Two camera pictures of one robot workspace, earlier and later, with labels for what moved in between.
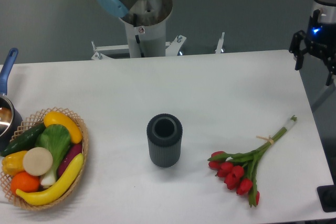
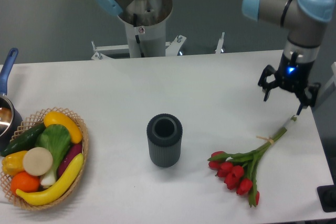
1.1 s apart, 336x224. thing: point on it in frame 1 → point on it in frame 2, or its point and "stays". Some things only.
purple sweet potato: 74,150 stays
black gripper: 320,40 → 292,75
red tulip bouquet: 240,169 stays
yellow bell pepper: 13,163 stays
